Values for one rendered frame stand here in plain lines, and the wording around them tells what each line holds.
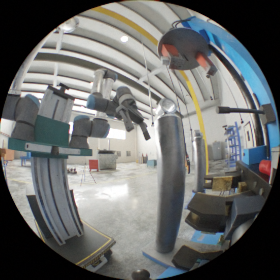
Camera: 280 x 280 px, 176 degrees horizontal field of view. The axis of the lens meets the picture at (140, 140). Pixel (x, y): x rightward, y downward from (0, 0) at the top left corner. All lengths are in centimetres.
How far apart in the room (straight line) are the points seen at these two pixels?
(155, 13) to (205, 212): 615
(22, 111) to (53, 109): 39
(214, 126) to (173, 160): 1100
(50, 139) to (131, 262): 143
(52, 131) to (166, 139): 84
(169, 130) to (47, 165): 97
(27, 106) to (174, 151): 95
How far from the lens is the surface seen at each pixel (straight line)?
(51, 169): 89
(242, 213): 34
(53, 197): 96
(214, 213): 37
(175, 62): 78
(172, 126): 61
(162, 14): 600
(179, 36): 105
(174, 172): 60
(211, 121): 1163
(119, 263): 133
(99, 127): 79
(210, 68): 98
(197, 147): 186
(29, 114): 66
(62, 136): 84
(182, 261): 76
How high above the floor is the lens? 122
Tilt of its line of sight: 10 degrees up
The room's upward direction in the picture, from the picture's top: 2 degrees counter-clockwise
